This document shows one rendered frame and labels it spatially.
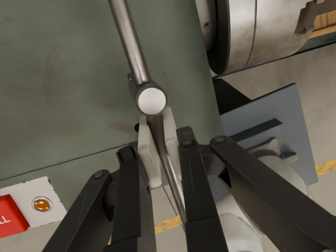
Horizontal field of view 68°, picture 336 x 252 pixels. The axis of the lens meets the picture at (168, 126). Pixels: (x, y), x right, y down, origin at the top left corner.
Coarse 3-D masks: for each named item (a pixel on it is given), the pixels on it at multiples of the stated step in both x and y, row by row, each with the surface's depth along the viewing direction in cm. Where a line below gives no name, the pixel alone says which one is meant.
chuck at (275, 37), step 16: (256, 0) 30; (272, 0) 30; (288, 0) 30; (304, 0) 30; (320, 0) 31; (256, 16) 31; (272, 16) 31; (288, 16) 32; (256, 32) 33; (272, 32) 33; (288, 32) 34; (304, 32) 35; (256, 48) 35; (272, 48) 36; (288, 48) 38; (256, 64) 42
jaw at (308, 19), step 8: (312, 0) 31; (328, 0) 34; (304, 8) 32; (312, 8) 32; (320, 8) 34; (328, 8) 35; (304, 16) 33; (312, 16) 33; (296, 24) 34; (304, 24) 34; (312, 24) 35
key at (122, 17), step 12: (108, 0) 16; (120, 0) 16; (120, 12) 16; (120, 24) 16; (132, 24) 16; (120, 36) 17; (132, 36) 16; (132, 48) 17; (132, 60) 17; (144, 60) 17; (132, 72) 17; (144, 72) 17; (156, 120) 19; (156, 132) 19; (156, 144) 20; (168, 156) 20; (168, 168) 20; (168, 180) 20; (180, 180) 20; (180, 192) 20; (180, 204) 20; (180, 216) 21
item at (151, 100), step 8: (152, 80) 19; (136, 88) 17; (144, 88) 16; (152, 88) 16; (160, 88) 16; (136, 96) 16; (144, 96) 16; (152, 96) 16; (160, 96) 17; (136, 104) 16; (144, 104) 16; (152, 104) 17; (160, 104) 17; (144, 112) 17; (152, 112) 17; (160, 112) 17
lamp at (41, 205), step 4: (36, 200) 35; (40, 200) 35; (44, 200) 35; (36, 204) 35; (40, 204) 35; (44, 204) 35; (48, 204) 35; (36, 208) 35; (40, 208) 35; (44, 208) 35; (48, 208) 35
